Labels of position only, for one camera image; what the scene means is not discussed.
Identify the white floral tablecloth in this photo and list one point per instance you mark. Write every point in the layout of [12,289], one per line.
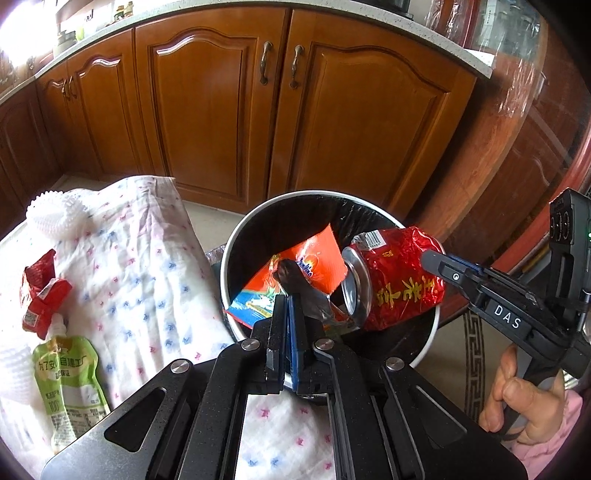
[138,277]

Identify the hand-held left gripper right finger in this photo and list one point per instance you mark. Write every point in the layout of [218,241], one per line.
[296,353]

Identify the white kitchen countertop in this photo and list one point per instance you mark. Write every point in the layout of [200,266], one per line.
[194,21]

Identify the white round trash bin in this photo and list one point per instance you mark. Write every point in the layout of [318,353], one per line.
[427,344]

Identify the crumpled red wrapper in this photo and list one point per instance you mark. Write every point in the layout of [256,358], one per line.
[41,295]

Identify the crushed red drink can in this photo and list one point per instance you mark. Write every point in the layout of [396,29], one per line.
[397,277]

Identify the plastic-wrapped wooden door frame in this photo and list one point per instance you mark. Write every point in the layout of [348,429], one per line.
[517,152]

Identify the orange blue snack packet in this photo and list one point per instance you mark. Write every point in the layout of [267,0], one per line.
[314,263]

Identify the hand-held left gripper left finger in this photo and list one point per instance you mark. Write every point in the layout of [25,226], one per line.
[280,332]

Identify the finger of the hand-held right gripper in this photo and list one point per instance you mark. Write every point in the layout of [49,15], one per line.
[501,314]

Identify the person's right hand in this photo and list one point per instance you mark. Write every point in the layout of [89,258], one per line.
[517,399]

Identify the green and white spout pouch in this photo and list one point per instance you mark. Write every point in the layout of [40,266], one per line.
[69,383]

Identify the wooden base cabinets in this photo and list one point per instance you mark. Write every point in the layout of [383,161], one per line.
[207,115]

